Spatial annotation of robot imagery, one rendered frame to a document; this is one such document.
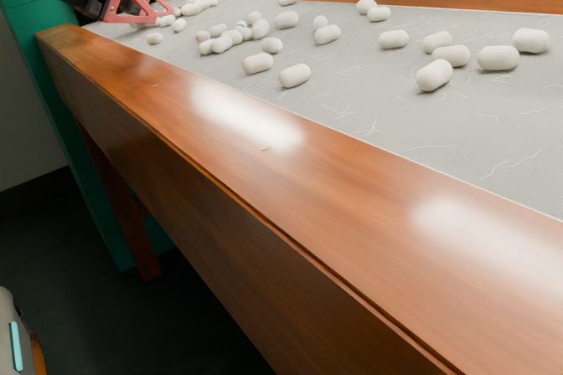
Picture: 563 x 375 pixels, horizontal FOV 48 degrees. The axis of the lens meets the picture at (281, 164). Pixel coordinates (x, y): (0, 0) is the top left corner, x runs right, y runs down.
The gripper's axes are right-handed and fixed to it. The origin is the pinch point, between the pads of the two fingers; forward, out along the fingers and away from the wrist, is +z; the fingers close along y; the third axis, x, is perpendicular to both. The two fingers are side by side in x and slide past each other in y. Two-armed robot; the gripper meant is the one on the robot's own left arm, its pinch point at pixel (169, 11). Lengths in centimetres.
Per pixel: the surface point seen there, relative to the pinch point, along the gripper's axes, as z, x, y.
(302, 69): -7, 6, -77
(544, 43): 5, -2, -96
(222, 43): -5.0, 5.0, -48.9
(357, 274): -20, 16, -114
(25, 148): -1, 64, 140
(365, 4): 9, -7, -59
